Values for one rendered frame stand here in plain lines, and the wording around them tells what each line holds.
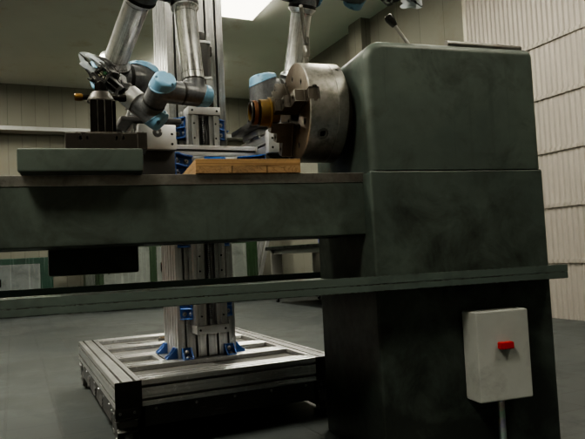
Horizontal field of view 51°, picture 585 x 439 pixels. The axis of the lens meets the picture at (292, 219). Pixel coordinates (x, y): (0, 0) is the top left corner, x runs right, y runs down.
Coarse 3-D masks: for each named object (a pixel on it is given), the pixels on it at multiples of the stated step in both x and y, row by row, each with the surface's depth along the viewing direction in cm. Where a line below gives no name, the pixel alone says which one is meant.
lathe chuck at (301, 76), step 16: (304, 64) 186; (320, 64) 189; (288, 80) 199; (304, 80) 184; (320, 80) 182; (320, 96) 180; (336, 96) 182; (304, 112) 185; (320, 112) 180; (336, 112) 181; (304, 128) 185; (320, 128) 181; (336, 128) 183; (304, 144) 185; (320, 144) 185; (304, 160) 191; (320, 160) 193
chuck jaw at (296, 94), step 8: (312, 88) 181; (288, 96) 184; (296, 96) 180; (304, 96) 181; (312, 96) 180; (280, 104) 186; (288, 104) 184; (296, 104) 182; (304, 104) 183; (280, 112) 187; (288, 112) 188; (296, 112) 189
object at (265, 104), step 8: (248, 104) 191; (256, 104) 187; (264, 104) 187; (272, 104) 188; (248, 112) 192; (256, 112) 186; (264, 112) 187; (272, 112) 187; (248, 120) 192; (256, 120) 188; (264, 120) 188; (272, 120) 188
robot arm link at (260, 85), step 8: (264, 72) 252; (272, 72) 253; (256, 80) 251; (264, 80) 250; (272, 80) 252; (280, 80) 256; (256, 88) 251; (264, 88) 250; (272, 88) 252; (256, 96) 251; (264, 96) 250
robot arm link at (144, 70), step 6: (132, 66) 228; (138, 66) 230; (144, 66) 230; (150, 66) 231; (156, 66) 234; (132, 72) 227; (138, 72) 228; (144, 72) 230; (150, 72) 231; (132, 78) 227; (138, 78) 228; (144, 78) 229; (150, 78) 231; (138, 84) 229; (144, 84) 229; (144, 90) 229
